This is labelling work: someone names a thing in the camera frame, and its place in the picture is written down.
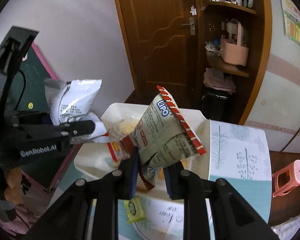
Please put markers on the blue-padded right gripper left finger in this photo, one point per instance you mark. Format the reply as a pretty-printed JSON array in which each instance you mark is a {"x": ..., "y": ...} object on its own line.
[{"x": 133, "y": 171}]

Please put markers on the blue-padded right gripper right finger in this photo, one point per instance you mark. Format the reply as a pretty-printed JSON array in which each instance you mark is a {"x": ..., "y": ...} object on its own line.
[{"x": 175, "y": 182}]

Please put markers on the Lipo biscuit snack bag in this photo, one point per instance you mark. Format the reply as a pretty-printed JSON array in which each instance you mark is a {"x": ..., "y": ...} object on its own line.
[{"x": 163, "y": 137}]

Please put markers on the white foil snack bag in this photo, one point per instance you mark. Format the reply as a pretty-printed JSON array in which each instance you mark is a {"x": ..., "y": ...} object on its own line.
[{"x": 71, "y": 101}]

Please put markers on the person left hand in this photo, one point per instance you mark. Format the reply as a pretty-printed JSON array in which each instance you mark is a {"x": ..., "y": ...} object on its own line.
[{"x": 13, "y": 192}]

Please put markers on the popcorn snack packet left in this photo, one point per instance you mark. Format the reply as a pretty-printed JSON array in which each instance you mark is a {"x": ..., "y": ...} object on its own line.
[{"x": 122, "y": 128}]

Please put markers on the white plastic storage bin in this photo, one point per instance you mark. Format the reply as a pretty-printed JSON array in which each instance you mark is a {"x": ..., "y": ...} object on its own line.
[{"x": 198, "y": 164}]

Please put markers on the small green candy packet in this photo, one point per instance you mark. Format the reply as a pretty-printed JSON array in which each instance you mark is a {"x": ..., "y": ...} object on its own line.
[{"x": 134, "y": 210}]

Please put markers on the patterned teal tablecloth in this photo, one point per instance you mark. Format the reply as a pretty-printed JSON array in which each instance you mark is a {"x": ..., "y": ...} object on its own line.
[{"x": 238, "y": 154}]

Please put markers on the folded pink cloth pile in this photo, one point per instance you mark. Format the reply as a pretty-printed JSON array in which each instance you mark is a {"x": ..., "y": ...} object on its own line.
[{"x": 216, "y": 79}]

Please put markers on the pink plastic stool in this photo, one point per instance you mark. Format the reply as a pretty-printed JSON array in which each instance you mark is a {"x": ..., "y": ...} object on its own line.
[{"x": 286, "y": 179}]

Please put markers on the pink storage basket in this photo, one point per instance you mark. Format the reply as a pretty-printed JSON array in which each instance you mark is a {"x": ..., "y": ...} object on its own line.
[{"x": 232, "y": 50}]

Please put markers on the brown wooden door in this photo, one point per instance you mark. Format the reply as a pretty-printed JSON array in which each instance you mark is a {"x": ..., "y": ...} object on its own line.
[{"x": 160, "y": 52}]

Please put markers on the wooden corner shelf unit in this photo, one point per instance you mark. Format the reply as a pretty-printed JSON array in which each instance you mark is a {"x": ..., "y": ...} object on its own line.
[{"x": 256, "y": 20}]

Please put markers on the green chalkboard pink frame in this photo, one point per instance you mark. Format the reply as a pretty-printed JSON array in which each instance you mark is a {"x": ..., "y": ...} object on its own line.
[{"x": 27, "y": 92}]

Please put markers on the silver door handle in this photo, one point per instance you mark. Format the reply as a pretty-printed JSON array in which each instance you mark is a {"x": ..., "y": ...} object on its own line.
[{"x": 191, "y": 25}]

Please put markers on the wall poster calendar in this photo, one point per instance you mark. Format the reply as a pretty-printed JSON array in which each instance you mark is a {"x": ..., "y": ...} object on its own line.
[{"x": 291, "y": 16}]

